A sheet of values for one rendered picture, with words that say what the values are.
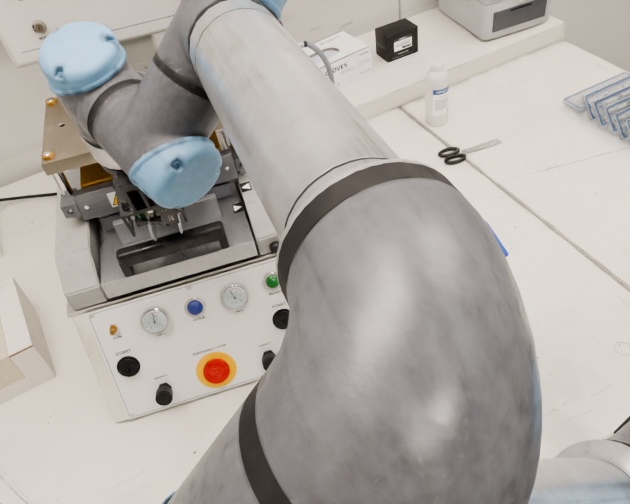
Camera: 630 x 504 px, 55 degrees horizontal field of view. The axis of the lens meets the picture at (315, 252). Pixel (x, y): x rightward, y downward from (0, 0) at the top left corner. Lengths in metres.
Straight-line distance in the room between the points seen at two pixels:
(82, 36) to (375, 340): 0.47
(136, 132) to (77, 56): 0.09
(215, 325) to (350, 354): 0.73
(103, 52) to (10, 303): 0.64
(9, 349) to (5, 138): 0.64
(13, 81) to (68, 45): 0.91
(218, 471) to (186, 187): 0.34
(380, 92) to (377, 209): 1.24
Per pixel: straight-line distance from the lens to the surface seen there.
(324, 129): 0.31
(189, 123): 0.54
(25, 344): 1.07
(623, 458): 0.58
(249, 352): 0.96
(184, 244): 0.85
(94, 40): 0.61
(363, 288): 0.22
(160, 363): 0.96
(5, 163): 1.61
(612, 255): 1.16
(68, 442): 1.04
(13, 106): 1.55
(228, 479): 0.25
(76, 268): 0.91
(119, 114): 0.58
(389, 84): 1.50
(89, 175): 0.94
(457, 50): 1.63
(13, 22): 1.05
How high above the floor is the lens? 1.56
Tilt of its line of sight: 45 degrees down
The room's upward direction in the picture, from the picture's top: 10 degrees counter-clockwise
